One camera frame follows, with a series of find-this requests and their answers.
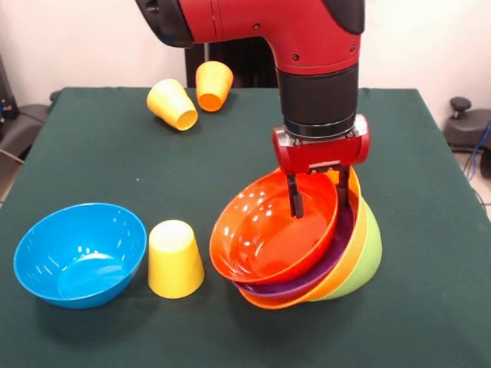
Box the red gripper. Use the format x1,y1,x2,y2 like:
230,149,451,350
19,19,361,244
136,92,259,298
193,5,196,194
272,113,372,219

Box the purple bowl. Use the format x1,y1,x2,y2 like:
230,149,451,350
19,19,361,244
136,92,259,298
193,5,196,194
232,195,358,297

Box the large orange bowl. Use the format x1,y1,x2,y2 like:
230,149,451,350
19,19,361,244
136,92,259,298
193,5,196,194
238,166,368,311

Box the red bowl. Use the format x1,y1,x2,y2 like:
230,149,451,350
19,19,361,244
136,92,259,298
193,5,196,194
209,171,339,285

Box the yellow cup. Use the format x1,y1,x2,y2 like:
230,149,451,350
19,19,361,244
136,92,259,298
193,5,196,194
146,78,191,116
147,219,206,300

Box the blue bowl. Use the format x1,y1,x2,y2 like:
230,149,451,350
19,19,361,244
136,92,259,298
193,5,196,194
13,202,148,310

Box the green bowl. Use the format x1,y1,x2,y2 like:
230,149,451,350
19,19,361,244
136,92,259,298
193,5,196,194
326,199,384,302

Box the orange cup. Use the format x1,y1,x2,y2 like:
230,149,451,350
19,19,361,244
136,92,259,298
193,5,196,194
195,61,235,113

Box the yellow-orange cup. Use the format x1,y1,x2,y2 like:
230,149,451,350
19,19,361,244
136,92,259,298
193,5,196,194
164,100,199,132

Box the dark green tablecloth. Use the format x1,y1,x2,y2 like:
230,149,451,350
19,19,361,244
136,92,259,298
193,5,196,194
0,87,491,368

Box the black equipment box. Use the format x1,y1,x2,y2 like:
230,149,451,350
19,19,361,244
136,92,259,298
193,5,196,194
0,53,18,130

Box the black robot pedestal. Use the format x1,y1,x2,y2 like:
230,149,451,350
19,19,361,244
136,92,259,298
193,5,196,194
186,40,283,89

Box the blue cable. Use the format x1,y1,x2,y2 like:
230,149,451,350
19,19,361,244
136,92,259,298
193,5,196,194
465,118,491,181

